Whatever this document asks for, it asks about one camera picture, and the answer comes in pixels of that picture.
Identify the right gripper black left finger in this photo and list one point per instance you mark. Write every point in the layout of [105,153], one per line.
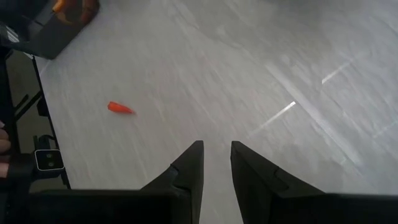
[183,199]

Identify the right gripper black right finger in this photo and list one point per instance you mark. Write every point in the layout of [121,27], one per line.
[264,199]

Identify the small red toy pepper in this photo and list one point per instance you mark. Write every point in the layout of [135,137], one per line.
[121,108]

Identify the person's hand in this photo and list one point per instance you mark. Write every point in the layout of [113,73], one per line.
[3,146]

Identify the gray plastic basket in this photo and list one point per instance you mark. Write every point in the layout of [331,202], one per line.
[59,37]

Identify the white framed depth camera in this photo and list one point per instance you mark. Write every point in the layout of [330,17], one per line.
[49,159]

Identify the black aluminium table frame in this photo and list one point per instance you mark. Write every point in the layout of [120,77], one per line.
[6,93]

